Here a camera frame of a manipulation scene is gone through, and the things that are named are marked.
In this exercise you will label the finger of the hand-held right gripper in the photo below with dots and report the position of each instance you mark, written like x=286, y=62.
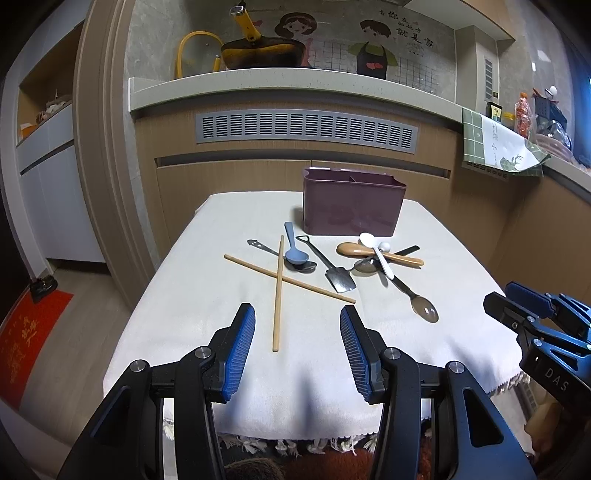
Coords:
x=526, y=297
x=508, y=311

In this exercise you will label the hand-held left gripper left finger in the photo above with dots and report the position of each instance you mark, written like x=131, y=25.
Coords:
x=241, y=350

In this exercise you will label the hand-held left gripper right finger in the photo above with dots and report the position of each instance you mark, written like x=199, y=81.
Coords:
x=356, y=355

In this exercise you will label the wooden chopstick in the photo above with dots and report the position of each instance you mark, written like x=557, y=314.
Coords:
x=277, y=314
x=323, y=290

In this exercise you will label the steel shovel-shaped spoon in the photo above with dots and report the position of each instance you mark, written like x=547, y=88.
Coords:
x=340, y=280

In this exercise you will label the wooden spoon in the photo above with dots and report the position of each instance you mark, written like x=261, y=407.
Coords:
x=351, y=249

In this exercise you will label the blue plastic spoon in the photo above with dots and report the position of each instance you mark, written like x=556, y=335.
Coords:
x=295, y=255

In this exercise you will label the white plastic spoon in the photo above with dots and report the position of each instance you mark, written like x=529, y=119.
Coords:
x=369, y=239

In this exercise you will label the purple plastic utensil holder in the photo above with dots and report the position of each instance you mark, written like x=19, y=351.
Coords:
x=351, y=207

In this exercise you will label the person's right hand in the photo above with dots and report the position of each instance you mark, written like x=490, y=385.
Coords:
x=545, y=417

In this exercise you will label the white tablecloth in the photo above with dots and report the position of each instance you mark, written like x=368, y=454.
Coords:
x=207, y=277

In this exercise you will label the small white ball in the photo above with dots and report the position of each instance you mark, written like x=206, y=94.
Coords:
x=384, y=246

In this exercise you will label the dark patterned cloth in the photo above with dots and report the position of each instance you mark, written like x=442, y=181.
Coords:
x=300, y=454

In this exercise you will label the green checked cloth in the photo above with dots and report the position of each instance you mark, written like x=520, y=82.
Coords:
x=475, y=134

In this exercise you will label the red snack bag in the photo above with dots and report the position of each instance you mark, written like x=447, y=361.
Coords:
x=523, y=113

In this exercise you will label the black shoe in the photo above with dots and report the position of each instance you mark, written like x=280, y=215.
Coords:
x=44, y=287

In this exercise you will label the red door mat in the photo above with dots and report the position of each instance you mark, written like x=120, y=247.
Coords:
x=27, y=341

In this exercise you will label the grey vent grille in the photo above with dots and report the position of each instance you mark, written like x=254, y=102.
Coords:
x=300, y=129

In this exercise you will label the white storage cabinet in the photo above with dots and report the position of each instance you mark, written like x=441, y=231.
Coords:
x=55, y=207

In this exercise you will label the beige stone countertop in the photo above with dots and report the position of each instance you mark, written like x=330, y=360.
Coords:
x=277, y=85

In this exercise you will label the cartoon wall poster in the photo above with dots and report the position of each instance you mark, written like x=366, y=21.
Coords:
x=369, y=50

